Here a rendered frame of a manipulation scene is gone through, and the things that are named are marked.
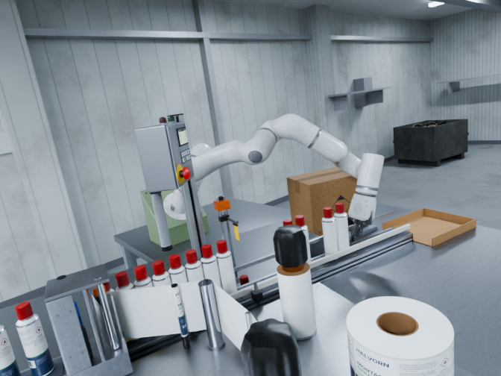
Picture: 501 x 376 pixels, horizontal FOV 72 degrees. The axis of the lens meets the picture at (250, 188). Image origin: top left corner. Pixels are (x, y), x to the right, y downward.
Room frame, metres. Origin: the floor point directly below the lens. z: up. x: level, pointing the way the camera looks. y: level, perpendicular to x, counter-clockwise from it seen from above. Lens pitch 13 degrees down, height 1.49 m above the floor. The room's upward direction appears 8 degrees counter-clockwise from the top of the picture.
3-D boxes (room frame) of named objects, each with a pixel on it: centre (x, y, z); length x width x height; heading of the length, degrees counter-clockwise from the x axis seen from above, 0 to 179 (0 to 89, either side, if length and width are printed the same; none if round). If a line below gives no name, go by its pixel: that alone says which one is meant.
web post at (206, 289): (0.82, 0.15, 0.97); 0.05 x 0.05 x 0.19
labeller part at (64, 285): (0.78, 0.45, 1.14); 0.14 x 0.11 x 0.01; 116
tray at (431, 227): (1.48, -0.79, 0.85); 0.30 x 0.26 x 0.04; 116
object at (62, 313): (0.78, 0.45, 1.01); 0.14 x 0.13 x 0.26; 116
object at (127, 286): (0.91, 0.40, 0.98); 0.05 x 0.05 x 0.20
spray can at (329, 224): (1.23, -0.28, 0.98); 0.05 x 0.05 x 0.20
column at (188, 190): (1.16, 0.21, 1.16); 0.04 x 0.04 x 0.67; 26
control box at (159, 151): (1.08, 0.24, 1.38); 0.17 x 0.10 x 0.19; 171
